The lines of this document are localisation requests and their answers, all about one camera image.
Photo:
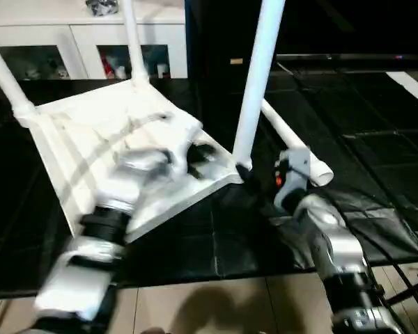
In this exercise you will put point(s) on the white plastic children's table top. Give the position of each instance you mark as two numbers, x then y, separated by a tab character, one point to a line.
90	125

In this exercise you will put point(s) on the white flat board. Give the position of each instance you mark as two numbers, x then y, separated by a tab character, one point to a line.
411	89

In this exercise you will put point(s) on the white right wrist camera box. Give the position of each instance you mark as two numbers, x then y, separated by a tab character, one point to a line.
296	167

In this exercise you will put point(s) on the black metal bar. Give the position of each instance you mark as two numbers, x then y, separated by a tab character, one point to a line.
348	57

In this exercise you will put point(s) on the white plastic table leg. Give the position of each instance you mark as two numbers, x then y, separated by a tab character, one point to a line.
10	80
258	76
285	132
134	42

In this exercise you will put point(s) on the small beige tag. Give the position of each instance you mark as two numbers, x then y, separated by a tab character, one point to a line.
237	61

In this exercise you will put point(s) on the black work mat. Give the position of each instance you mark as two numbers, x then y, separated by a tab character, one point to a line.
216	236

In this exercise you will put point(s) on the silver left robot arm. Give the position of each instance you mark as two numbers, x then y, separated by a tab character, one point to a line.
104	229

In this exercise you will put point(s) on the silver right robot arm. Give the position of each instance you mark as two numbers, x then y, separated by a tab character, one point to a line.
334	243

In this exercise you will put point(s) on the white glass-door cabinet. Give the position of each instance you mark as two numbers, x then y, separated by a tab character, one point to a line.
70	35

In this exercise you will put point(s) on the dark object on cabinet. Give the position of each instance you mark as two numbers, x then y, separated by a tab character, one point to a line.
102	6

